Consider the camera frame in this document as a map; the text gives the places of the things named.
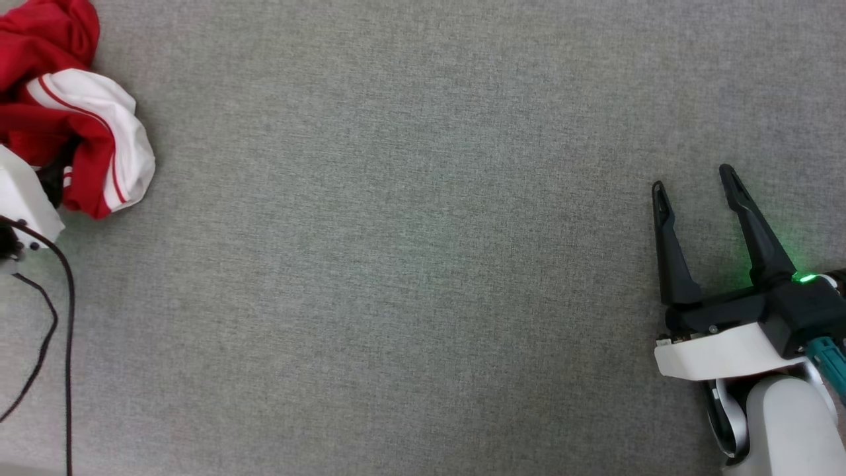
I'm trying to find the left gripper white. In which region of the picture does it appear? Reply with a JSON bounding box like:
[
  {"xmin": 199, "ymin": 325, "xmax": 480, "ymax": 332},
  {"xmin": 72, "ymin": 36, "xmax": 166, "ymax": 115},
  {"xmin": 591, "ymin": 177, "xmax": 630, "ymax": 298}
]
[{"xmin": 0, "ymin": 144, "xmax": 79, "ymax": 273}]

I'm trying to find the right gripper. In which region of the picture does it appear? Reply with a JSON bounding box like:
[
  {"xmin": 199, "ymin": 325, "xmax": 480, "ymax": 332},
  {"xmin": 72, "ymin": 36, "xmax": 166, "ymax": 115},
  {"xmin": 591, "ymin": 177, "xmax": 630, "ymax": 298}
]
[{"xmin": 652, "ymin": 164, "xmax": 820, "ymax": 381}]

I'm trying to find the red and white garment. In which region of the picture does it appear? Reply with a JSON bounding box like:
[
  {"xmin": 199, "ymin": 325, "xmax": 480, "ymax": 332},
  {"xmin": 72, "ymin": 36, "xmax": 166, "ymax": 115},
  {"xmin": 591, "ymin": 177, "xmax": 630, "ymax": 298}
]
[{"xmin": 0, "ymin": 0, "xmax": 156, "ymax": 219}]

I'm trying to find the grey fabric sofa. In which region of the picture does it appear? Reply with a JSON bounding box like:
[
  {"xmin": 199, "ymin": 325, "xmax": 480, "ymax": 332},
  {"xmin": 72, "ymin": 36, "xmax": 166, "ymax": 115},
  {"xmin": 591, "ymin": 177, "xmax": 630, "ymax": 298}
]
[{"xmin": 0, "ymin": 0, "xmax": 846, "ymax": 476}]

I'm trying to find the thin black cable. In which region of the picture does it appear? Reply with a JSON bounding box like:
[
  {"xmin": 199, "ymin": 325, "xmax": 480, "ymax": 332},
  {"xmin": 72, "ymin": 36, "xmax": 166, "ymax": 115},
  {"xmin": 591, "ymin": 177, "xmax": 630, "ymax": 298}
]
[{"xmin": 0, "ymin": 272, "xmax": 59, "ymax": 424}]

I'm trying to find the teal right camera connector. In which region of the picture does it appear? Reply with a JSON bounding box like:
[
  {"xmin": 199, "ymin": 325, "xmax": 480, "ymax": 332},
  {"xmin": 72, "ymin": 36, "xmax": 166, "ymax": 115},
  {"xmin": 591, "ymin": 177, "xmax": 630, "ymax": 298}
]
[{"xmin": 805, "ymin": 336, "xmax": 846, "ymax": 405}]

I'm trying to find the thick black cable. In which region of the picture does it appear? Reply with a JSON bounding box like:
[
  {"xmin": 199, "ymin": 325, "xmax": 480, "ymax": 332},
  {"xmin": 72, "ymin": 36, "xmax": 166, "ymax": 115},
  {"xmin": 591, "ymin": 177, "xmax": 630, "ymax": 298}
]
[{"xmin": 0, "ymin": 216, "xmax": 75, "ymax": 476}]

